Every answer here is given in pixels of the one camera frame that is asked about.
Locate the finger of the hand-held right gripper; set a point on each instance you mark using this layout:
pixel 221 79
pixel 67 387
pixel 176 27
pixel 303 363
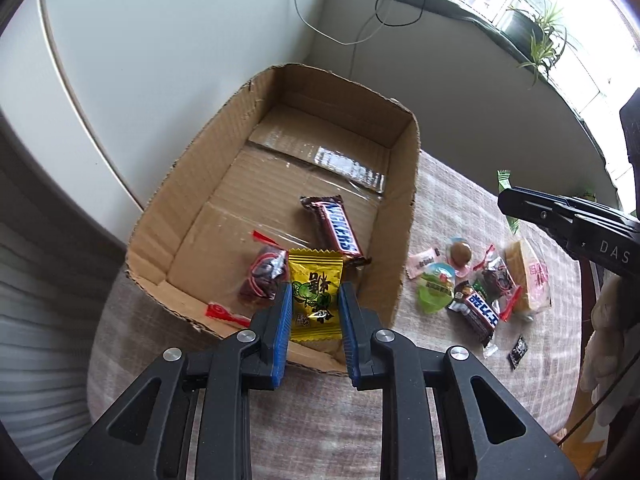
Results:
pixel 605 245
pixel 535 207

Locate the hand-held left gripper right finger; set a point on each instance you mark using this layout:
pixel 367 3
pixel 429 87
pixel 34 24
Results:
pixel 350 340

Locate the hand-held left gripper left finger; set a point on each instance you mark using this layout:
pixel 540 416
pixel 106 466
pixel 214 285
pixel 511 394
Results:
pixel 281 340

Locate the yellow snack packet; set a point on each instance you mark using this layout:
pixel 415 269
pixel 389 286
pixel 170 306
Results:
pixel 315 280

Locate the beige cake packet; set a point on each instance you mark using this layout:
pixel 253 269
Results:
pixel 527 280

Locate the clear red-edged plum packet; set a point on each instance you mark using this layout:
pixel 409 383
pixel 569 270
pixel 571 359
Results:
pixel 262 275
pixel 495 280

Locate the brown ball candy pack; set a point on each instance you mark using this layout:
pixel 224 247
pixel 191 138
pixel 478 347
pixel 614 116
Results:
pixel 460 252

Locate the cardboard box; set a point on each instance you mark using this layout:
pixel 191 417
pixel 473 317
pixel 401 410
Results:
pixel 200 160

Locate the person's right hand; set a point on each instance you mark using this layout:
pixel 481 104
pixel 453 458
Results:
pixel 612 340

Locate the green snack packet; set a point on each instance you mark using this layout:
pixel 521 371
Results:
pixel 502 179

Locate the red wrapper scrap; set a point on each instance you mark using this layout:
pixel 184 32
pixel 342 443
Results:
pixel 222 312

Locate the green jelly cup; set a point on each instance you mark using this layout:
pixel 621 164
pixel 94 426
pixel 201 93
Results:
pixel 435 290

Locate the pink candy packet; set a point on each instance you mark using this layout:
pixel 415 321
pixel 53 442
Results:
pixel 420 262

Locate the brown chocolate bar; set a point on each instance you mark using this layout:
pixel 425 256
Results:
pixel 337 230

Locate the pink plaid tablecloth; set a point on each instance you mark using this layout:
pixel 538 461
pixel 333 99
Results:
pixel 450 400

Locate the dark blue-labelled chocolate bar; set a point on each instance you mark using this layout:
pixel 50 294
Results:
pixel 477 312

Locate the small black packet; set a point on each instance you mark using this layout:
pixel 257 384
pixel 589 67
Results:
pixel 518 349

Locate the potted spider plant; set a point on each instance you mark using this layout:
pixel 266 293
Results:
pixel 520 27

